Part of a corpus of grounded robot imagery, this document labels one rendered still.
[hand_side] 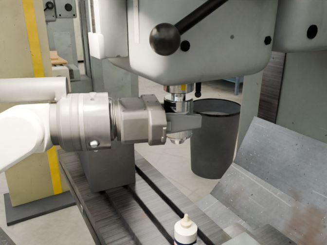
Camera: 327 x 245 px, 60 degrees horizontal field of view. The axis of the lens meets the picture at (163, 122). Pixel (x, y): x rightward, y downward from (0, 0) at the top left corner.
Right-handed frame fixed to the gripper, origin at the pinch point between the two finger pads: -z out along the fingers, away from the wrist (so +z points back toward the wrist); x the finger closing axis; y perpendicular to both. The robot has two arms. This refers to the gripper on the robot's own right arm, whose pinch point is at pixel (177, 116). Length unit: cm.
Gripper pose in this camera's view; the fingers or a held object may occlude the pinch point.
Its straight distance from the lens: 46.2
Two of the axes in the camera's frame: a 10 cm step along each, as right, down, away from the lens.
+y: -0.1, 9.3, 3.6
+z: -9.8, 0.6, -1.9
